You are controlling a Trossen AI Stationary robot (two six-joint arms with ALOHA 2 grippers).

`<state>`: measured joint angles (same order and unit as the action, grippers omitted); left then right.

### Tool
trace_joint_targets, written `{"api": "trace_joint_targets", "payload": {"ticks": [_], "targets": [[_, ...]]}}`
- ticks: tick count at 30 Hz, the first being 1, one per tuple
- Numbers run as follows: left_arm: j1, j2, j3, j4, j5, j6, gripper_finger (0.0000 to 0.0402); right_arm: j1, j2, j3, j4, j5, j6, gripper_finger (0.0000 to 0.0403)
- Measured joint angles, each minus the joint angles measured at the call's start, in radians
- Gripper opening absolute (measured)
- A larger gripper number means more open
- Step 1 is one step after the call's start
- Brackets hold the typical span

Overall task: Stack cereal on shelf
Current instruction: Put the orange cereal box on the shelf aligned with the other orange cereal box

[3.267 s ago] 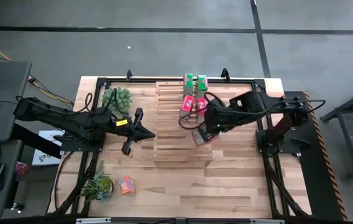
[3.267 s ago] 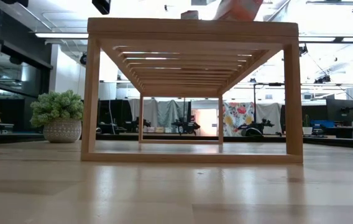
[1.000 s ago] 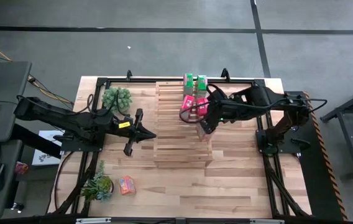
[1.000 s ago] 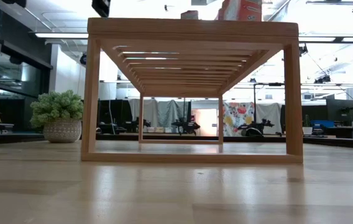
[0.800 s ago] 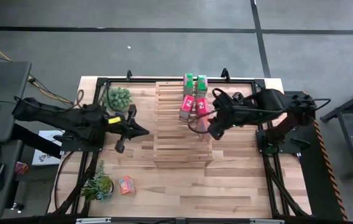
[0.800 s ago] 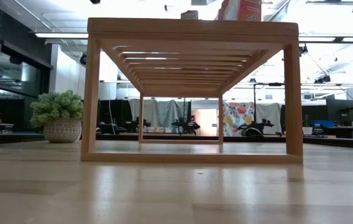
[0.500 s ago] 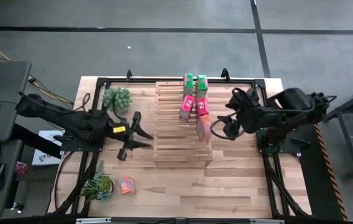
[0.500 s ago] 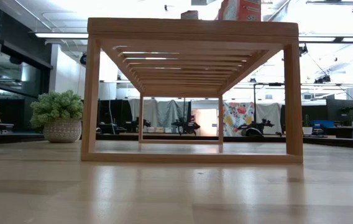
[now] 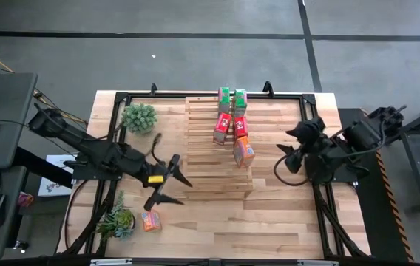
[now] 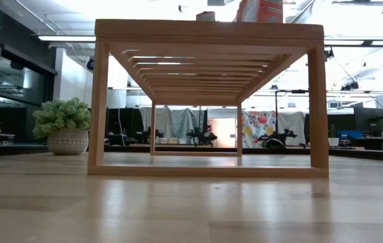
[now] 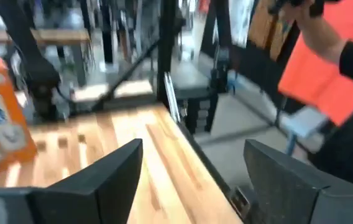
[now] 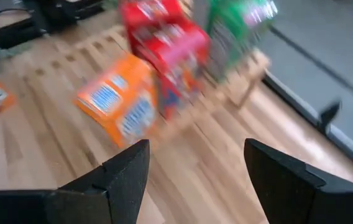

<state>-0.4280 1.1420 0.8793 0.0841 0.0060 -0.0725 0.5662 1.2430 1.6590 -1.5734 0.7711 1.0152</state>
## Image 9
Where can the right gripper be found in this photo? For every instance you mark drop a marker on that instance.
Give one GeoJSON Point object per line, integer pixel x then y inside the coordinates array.
{"type": "Point", "coordinates": [308, 134]}

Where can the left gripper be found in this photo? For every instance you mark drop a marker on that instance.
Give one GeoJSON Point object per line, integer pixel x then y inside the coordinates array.
{"type": "Point", "coordinates": [158, 175]}

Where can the red Froot Loops cereal box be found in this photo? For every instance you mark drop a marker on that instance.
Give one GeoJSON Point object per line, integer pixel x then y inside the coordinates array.
{"type": "Point", "coordinates": [222, 127]}
{"type": "Point", "coordinates": [240, 127]}

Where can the green Apple Jacks cereal box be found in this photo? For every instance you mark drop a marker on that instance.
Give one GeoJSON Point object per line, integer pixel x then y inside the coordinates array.
{"type": "Point", "coordinates": [240, 103]}
{"type": "Point", "coordinates": [224, 100]}

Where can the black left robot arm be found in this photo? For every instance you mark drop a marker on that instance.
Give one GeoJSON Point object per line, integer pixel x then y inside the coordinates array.
{"type": "Point", "coordinates": [95, 153]}

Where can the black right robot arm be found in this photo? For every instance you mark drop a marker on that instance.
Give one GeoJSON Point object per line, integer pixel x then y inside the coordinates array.
{"type": "Point", "coordinates": [354, 144]}

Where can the wooden slatted shelf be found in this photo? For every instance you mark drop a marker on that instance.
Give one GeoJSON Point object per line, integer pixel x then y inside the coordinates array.
{"type": "Point", "coordinates": [210, 173]}

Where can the spiky green succulent plant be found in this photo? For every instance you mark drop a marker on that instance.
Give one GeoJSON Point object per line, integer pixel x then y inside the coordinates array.
{"type": "Point", "coordinates": [117, 219]}

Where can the green succulent in white pot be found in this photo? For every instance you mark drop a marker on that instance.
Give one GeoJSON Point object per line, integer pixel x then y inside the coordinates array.
{"type": "Point", "coordinates": [139, 118]}

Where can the black platform with hazard stripe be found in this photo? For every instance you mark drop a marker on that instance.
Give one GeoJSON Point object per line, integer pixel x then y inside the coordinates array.
{"type": "Point", "coordinates": [372, 221]}

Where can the white printed sheet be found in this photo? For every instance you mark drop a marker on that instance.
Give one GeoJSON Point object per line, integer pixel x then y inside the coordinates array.
{"type": "Point", "coordinates": [53, 184]}

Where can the small pink object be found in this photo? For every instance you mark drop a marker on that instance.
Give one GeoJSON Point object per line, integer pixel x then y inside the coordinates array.
{"type": "Point", "coordinates": [25, 199]}

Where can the black aluminium rig frame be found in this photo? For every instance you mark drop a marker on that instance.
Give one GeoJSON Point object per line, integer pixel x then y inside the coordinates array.
{"type": "Point", "coordinates": [115, 111]}

